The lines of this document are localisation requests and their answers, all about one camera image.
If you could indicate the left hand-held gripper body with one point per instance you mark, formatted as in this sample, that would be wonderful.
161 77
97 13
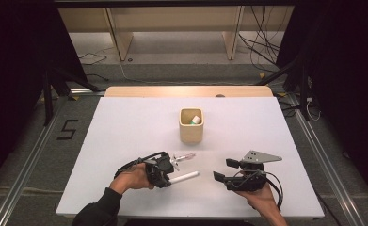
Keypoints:
159 168

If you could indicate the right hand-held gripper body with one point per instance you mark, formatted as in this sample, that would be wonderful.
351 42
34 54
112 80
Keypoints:
249 183

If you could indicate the white marker pen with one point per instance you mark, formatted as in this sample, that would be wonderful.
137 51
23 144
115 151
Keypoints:
186 177

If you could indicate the clear pen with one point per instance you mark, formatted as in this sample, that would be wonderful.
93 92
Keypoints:
186 156

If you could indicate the cream square cup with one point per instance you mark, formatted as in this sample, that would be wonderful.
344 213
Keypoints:
191 133

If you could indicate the green white glue stick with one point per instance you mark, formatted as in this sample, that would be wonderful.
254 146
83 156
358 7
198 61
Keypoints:
196 119

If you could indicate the person's right hand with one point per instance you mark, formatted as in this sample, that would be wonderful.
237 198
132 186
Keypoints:
263 201

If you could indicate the person's left hand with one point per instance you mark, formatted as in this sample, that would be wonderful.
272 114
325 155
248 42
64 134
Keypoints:
131 180

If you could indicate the black metal stand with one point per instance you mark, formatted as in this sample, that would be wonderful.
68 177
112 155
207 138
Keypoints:
48 100
303 94

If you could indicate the light wooden desk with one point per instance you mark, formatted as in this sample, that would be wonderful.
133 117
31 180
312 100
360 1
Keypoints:
119 37

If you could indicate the dark curtain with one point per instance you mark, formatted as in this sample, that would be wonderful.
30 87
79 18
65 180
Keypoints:
15 78
344 78

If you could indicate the metal floor rail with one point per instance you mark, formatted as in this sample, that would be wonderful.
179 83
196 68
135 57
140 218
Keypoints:
24 175
326 163

